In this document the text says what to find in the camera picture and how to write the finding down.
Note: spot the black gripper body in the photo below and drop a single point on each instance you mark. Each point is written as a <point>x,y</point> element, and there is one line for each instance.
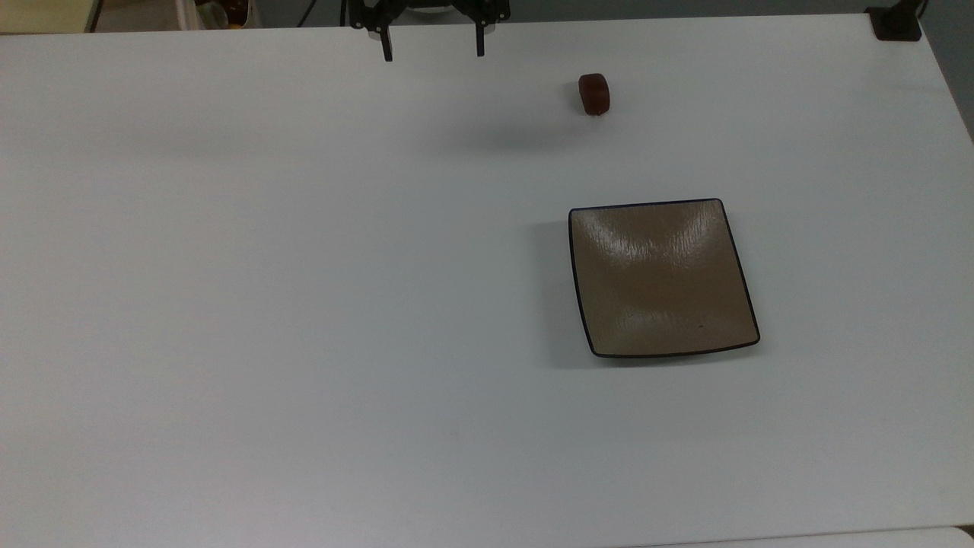
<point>380,11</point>

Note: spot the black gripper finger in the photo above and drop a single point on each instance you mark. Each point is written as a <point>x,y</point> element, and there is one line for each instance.
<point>387,46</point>
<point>481,39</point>

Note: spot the beige furniture panel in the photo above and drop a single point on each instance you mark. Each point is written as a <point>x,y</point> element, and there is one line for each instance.
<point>42,14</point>

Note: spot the square brown ceramic plate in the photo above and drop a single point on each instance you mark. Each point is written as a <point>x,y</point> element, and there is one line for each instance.
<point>660,278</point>

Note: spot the black clamp pole mount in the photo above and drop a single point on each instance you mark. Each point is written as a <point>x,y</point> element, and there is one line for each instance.
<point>893,24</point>

